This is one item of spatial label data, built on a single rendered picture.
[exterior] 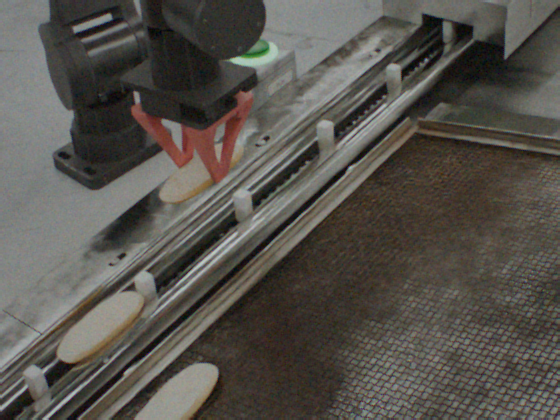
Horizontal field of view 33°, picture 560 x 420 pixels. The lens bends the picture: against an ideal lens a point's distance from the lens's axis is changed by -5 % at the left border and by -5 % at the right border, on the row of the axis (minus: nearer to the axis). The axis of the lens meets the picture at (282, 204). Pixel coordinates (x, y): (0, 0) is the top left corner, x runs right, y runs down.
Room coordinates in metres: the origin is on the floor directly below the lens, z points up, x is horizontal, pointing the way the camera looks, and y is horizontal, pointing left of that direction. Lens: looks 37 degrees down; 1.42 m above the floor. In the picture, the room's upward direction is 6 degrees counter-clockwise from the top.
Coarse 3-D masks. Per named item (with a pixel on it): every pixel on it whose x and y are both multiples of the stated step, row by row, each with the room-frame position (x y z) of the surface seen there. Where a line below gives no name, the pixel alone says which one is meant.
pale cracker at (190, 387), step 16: (192, 368) 0.50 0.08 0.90; (208, 368) 0.50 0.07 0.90; (176, 384) 0.49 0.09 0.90; (192, 384) 0.48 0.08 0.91; (208, 384) 0.48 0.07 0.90; (160, 400) 0.47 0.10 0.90; (176, 400) 0.47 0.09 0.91; (192, 400) 0.47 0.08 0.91; (144, 416) 0.46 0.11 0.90; (160, 416) 0.45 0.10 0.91; (176, 416) 0.45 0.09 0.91
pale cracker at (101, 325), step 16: (112, 304) 0.63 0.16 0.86; (128, 304) 0.63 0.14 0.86; (80, 320) 0.62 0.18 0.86; (96, 320) 0.61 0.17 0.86; (112, 320) 0.61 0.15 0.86; (128, 320) 0.61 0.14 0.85; (80, 336) 0.59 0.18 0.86; (96, 336) 0.59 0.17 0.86; (112, 336) 0.60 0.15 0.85; (64, 352) 0.58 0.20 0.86; (80, 352) 0.58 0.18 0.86
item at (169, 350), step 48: (384, 144) 0.78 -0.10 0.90; (432, 144) 0.77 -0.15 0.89; (480, 144) 0.75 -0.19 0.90; (528, 144) 0.73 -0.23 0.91; (336, 192) 0.71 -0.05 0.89; (288, 240) 0.66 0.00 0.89; (384, 240) 0.63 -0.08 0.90; (528, 240) 0.59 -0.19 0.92; (240, 288) 0.60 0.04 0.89; (336, 288) 0.58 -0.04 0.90; (384, 288) 0.56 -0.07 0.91; (432, 288) 0.55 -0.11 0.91; (480, 288) 0.54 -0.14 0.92; (528, 288) 0.52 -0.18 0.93; (192, 336) 0.55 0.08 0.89; (240, 336) 0.54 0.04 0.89; (432, 336) 0.49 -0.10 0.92; (144, 384) 0.50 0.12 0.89; (528, 384) 0.42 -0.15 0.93
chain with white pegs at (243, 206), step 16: (448, 32) 1.08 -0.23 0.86; (416, 64) 1.03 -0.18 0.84; (400, 80) 0.98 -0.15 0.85; (384, 96) 0.96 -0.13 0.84; (320, 128) 0.86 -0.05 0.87; (320, 144) 0.86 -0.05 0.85; (304, 160) 0.85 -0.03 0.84; (288, 176) 0.82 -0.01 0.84; (240, 192) 0.76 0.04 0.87; (272, 192) 0.80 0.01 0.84; (240, 208) 0.75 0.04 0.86; (192, 256) 0.71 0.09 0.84; (144, 272) 0.66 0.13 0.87; (176, 272) 0.69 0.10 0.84; (144, 288) 0.64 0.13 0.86; (160, 288) 0.67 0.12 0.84; (144, 304) 0.65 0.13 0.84; (32, 368) 0.55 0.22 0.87; (64, 368) 0.57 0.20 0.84; (32, 384) 0.54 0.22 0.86; (48, 384) 0.56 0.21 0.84; (32, 400) 0.54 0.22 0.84; (16, 416) 0.52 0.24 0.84
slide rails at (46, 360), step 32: (352, 96) 0.95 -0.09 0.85; (352, 128) 0.88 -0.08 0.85; (288, 160) 0.84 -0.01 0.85; (320, 160) 0.83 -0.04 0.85; (256, 192) 0.79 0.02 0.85; (192, 224) 0.74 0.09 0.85; (160, 256) 0.70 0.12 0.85; (128, 288) 0.66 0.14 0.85; (96, 352) 0.58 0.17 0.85; (64, 384) 0.55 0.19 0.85; (32, 416) 0.51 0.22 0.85
